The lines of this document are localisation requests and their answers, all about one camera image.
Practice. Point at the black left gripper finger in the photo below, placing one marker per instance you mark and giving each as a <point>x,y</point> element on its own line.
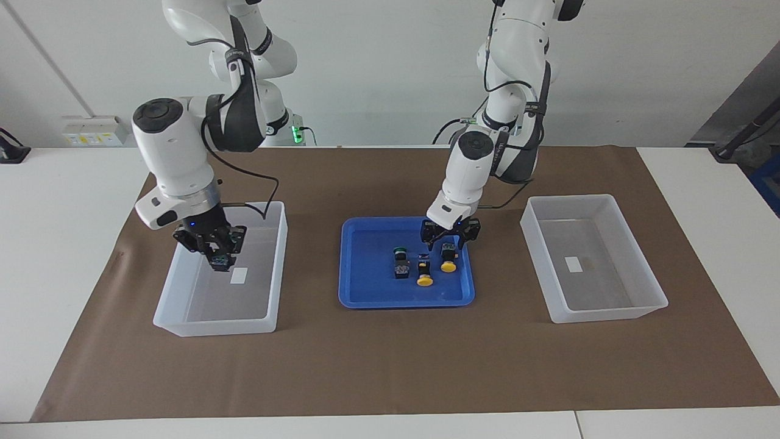
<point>429,233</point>
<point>473,229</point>

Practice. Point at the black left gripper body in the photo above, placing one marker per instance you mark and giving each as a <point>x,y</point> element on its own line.
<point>451,228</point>

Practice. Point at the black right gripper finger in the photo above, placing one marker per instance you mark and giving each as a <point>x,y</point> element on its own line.
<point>190,239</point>
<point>237,236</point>

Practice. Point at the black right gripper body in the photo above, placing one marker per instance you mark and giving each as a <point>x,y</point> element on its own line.
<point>207,227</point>

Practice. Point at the green push button switch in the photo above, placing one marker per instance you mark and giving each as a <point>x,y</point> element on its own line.
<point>401,268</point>
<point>220,263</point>

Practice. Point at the yellow push button switch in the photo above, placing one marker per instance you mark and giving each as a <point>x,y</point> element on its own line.
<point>448,266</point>
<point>425,280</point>

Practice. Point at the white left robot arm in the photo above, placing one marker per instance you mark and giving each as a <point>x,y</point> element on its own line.
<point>472,164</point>

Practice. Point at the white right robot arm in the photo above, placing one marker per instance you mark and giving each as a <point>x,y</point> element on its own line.
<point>170,158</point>

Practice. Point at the small white label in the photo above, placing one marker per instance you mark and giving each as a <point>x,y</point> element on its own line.
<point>573,264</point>
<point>239,276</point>

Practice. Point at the translucent white plastic box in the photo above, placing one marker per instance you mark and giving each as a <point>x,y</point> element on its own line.
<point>609,292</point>
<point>213,305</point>

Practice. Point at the blue plastic tray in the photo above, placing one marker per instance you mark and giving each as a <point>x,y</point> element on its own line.
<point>365,286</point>

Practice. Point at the brown paper mat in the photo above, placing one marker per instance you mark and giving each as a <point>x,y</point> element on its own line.
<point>390,366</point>

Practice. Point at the black tripod stand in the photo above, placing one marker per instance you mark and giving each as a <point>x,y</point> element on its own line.
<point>731,146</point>

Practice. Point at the blue crate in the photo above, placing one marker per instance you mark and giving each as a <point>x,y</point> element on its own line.
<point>769,183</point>

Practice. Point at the white wall power strip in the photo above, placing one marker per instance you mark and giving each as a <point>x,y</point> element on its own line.
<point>91,137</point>

